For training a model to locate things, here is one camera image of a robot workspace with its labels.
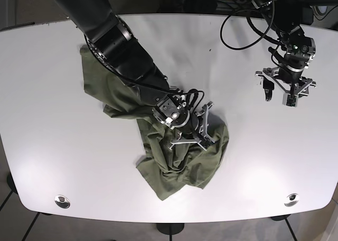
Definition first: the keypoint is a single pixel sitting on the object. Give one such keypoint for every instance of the olive green T-shirt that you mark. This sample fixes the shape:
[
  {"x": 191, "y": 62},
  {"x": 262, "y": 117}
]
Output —
[{"x": 166, "y": 168}]

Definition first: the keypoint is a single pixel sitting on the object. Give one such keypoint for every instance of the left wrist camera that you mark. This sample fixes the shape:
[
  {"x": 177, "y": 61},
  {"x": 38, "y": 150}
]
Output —
[{"x": 290, "y": 100}]

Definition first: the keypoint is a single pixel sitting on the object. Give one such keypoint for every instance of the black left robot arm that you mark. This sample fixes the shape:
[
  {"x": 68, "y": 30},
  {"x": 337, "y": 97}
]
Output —
[{"x": 285, "y": 18}]

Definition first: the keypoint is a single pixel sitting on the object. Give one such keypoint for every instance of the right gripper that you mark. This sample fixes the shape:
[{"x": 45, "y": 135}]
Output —
[{"x": 179, "y": 112}]

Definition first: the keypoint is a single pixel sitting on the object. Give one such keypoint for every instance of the chrome table grommet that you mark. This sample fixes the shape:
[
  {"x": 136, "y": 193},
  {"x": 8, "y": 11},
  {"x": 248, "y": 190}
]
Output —
[
  {"x": 291, "y": 200},
  {"x": 62, "y": 201}
]

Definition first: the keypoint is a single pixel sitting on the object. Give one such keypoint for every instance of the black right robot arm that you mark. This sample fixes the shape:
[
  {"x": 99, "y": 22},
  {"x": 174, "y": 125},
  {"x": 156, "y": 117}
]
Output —
[{"x": 112, "y": 42}]

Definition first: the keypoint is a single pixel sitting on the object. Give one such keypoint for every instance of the black table base foot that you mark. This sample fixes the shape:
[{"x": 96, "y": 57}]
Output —
[{"x": 170, "y": 228}]

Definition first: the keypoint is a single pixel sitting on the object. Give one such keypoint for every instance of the right chrome table grommet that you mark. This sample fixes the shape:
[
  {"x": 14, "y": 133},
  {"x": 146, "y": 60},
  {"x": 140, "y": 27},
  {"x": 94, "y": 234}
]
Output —
[{"x": 291, "y": 200}]

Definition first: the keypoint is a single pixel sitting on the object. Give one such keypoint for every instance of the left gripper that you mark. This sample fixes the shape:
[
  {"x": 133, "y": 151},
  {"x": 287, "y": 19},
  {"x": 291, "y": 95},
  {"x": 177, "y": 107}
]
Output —
[{"x": 291, "y": 60}]

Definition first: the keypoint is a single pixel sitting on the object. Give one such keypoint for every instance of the left chrome table grommet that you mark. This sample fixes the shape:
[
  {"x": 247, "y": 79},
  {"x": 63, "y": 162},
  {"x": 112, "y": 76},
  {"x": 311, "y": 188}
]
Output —
[{"x": 62, "y": 201}]

